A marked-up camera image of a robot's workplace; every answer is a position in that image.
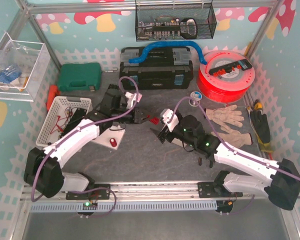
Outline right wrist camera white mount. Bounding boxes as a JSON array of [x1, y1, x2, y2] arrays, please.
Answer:
[[160, 108, 179, 133]]

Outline black rubber glove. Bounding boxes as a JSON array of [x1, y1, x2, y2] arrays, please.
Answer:
[[249, 110, 271, 144]]

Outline white knit glove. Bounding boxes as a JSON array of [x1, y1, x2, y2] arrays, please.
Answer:
[[217, 126, 253, 149], [205, 104, 245, 129]]

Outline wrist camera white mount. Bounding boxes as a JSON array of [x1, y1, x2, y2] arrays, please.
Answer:
[[160, 108, 179, 133], [124, 91, 143, 109]]

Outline purple cable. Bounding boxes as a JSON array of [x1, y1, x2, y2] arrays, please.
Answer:
[[30, 76, 142, 218], [168, 96, 300, 216]]

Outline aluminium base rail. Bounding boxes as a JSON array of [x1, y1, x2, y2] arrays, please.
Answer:
[[21, 180, 266, 203]]

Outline blue corrugated hose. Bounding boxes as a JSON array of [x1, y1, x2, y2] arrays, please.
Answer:
[[128, 40, 209, 66]]

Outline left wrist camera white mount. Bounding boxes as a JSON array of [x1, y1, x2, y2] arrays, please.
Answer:
[[124, 91, 143, 109]]

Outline white knit glove upper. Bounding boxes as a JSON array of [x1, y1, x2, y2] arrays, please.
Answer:
[[205, 104, 245, 129]]

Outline clear acrylic wall box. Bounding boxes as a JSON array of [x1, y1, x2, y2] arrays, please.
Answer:
[[0, 32, 51, 102]]

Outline green plastic tool case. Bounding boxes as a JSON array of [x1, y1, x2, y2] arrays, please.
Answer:
[[56, 62, 102, 92]]

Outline blue white glove in box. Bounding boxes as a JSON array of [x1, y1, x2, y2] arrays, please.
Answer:
[[0, 65, 22, 85]]

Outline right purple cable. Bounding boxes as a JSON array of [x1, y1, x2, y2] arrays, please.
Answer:
[[168, 96, 300, 216]]

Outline solder wire spool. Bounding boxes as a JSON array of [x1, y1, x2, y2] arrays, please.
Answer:
[[188, 91, 203, 107]]

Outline white knit glove lower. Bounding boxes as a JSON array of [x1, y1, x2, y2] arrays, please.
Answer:
[[217, 126, 253, 149]]

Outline black device in basket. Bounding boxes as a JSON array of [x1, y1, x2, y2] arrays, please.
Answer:
[[61, 108, 87, 136]]

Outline red spring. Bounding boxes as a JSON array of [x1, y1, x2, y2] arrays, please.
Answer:
[[109, 138, 118, 148], [149, 117, 160, 125]]

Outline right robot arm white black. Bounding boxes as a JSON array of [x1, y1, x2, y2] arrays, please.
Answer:
[[153, 109, 300, 211]]

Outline white perforated plastic basket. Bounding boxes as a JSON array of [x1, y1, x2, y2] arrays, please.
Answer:
[[36, 96, 92, 148]]

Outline orange handled pliers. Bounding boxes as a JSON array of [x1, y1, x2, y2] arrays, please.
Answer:
[[198, 157, 214, 169]]

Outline black wire mesh basket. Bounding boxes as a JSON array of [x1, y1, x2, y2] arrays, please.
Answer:
[[135, 0, 217, 42]]

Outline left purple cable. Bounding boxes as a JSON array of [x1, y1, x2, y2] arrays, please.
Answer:
[[30, 76, 142, 218]]

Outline red filament spool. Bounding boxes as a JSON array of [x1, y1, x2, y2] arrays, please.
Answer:
[[196, 50, 256, 104]]

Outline white peg base plate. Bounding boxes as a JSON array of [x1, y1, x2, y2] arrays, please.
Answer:
[[91, 125, 126, 150]]

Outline black terminal strip red buttons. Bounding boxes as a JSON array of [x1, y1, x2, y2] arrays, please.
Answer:
[[208, 59, 253, 77]]

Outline white tray of springs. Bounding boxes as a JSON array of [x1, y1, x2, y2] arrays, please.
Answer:
[[171, 138, 184, 148]]

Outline grey slotted cable duct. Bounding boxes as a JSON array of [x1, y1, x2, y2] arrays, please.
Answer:
[[30, 200, 218, 213]]

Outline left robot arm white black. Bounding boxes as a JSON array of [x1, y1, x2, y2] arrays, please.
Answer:
[[23, 84, 152, 202]]

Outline orange tool handle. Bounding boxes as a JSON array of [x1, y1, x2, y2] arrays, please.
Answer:
[[46, 84, 60, 111]]

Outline black plastic toolbox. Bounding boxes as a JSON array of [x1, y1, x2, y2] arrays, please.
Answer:
[[119, 46, 194, 90]]

